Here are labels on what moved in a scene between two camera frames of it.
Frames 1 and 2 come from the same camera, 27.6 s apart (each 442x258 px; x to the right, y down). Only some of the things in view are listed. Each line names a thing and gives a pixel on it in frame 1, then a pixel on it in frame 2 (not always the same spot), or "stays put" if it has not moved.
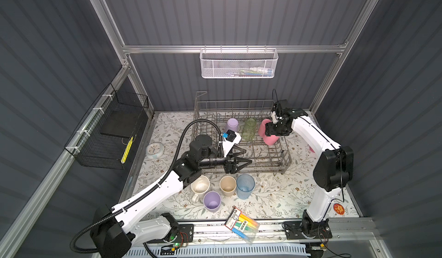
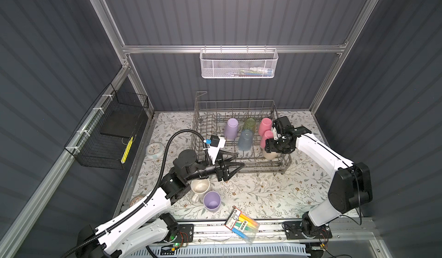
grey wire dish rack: [242, 124] stays put
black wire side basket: [103, 139] stays put
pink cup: [262, 128] stays put
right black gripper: [269, 130] -> [269, 146]
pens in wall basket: [252, 71] stays put
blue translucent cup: [245, 185] -> [245, 141]
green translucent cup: [248, 131] stays put
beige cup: [228, 185] -> [270, 156]
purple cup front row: [212, 200] stays put
